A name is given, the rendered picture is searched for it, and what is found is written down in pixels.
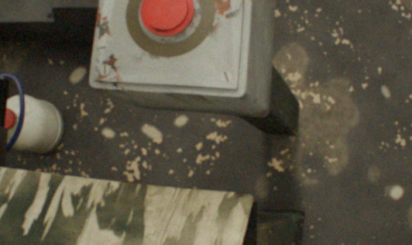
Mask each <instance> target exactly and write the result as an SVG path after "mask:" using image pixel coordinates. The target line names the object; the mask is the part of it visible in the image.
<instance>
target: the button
mask: <svg viewBox="0 0 412 245"><path fill-rule="evenodd" d="M140 14H141V18H142V23H143V24H144V26H145V27H146V28H147V29H148V30H149V31H151V32H152V33H154V34H155V35H157V36H164V37H168V36H176V35H177V34H179V33H182V32H183V31H184V30H185V29H186V28H187V27H188V25H189V24H190V22H191V21H192V19H193V17H194V3H193V1H192V0H143V1H142V4H141V9H140Z"/></svg>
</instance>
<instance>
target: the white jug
mask: <svg viewBox="0 0 412 245"><path fill-rule="evenodd" d="M19 112H20V102H19V96H18V95H16V96H14V97H11V98H10V99H8V102H7V109H6V117H5V127H6V128H8V143H9V141H10V139H11V138H12V136H13V135H14V132H15V129H16V127H17V123H18V121H19ZM63 134H64V119H63V116H62V115H61V114H60V112H59V109H58V108H57V107H56V106H55V105H54V104H52V103H49V102H45V101H43V100H38V99H36V98H34V97H32V96H28V95H25V117H24V124H23V127H22V130H21V133H20V135H19V137H18V139H17V141H16V142H15V145H13V146H12V149H15V150H28V151H30V152H34V153H44V154H45V153H48V152H50V151H51V150H53V149H54V148H55V146H57V145H58V144H59V143H60V140H61V138H62V135H63Z"/></svg>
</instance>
